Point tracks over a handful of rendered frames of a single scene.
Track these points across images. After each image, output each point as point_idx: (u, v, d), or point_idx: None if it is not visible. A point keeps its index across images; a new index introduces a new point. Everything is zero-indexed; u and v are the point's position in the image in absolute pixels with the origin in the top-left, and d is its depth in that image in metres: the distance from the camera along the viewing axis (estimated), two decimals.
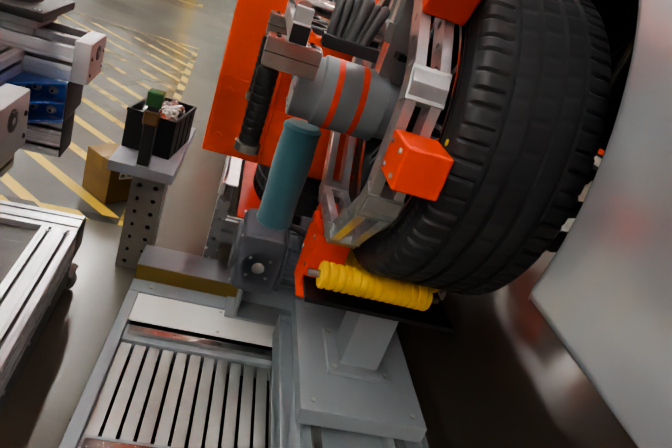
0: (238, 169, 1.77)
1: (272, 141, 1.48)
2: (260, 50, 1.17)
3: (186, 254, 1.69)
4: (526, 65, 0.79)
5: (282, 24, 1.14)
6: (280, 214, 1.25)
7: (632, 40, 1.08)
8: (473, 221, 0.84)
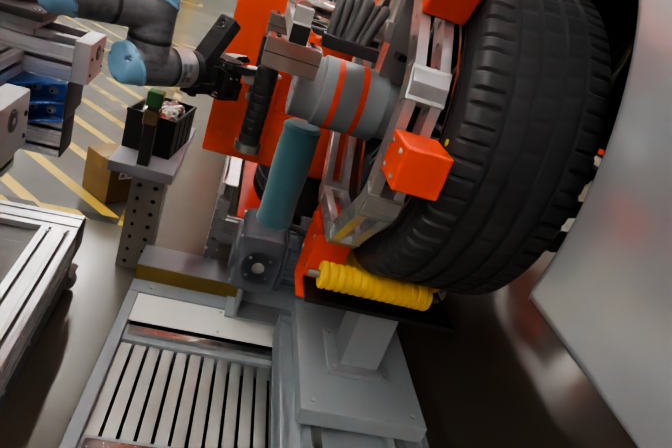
0: (238, 169, 1.77)
1: (272, 141, 1.48)
2: (260, 50, 1.17)
3: (186, 254, 1.69)
4: (526, 65, 0.79)
5: (282, 24, 1.14)
6: (280, 214, 1.25)
7: (632, 40, 1.08)
8: (473, 221, 0.84)
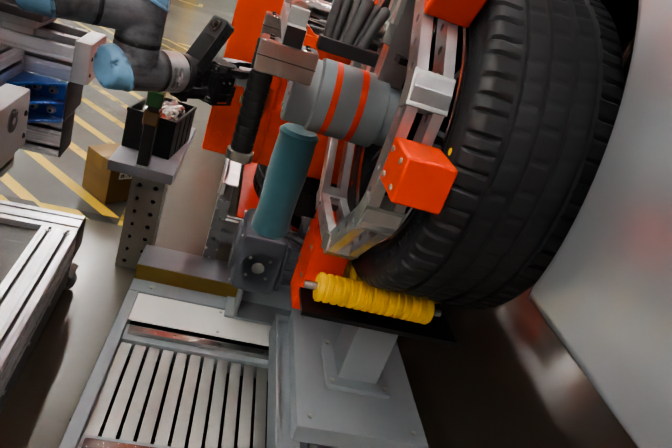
0: (238, 169, 1.77)
1: (272, 141, 1.48)
2: (255, 52, 1.12)
3: (186, 254, 1.69)
4: (534, 69, 0.75)
5: (278, 25, 1.09)
6: (276, 222, 1.20)
7: (632, 40, 1.08)
8: (478, 234, 0.80)
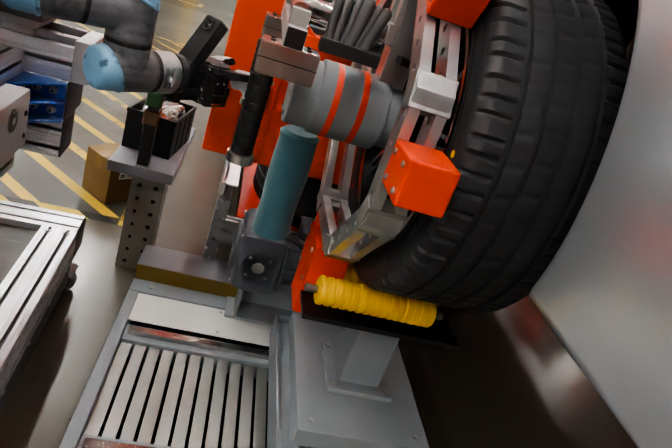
0: (238, 169, 1.77)
1: (272, 141, 1.48)
2: (255, 53, 1.11)
3: (186, 254, 1.69)
4: (538, 71, 0.74)
5: (278, 26, 1.08)
6: (276, 225, 1.19)
7: (632, 40, 1.08)
8: (481, 238, 0.79)
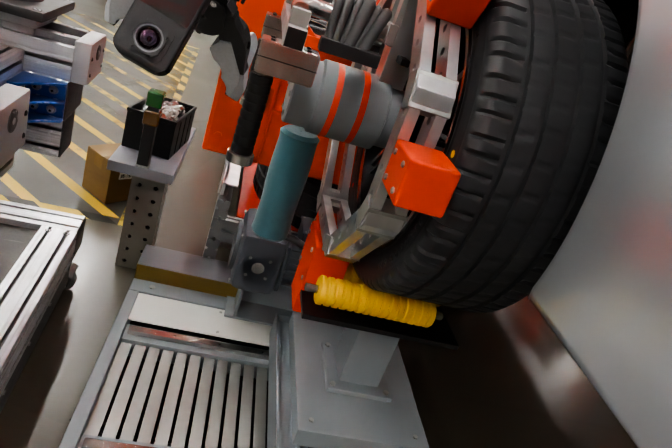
0: (238, 169, 1.77)
1: (272, 141, 1.48)
2: (255, 53, 1.11)
3: (186, 254, 1.69)
4: (538, 71, 0.74)
5: (278, 26, 1.08)
6: (276, 225, 1.19)
7: (632, 40, 1.08)
8: (481, 238, 0.79)
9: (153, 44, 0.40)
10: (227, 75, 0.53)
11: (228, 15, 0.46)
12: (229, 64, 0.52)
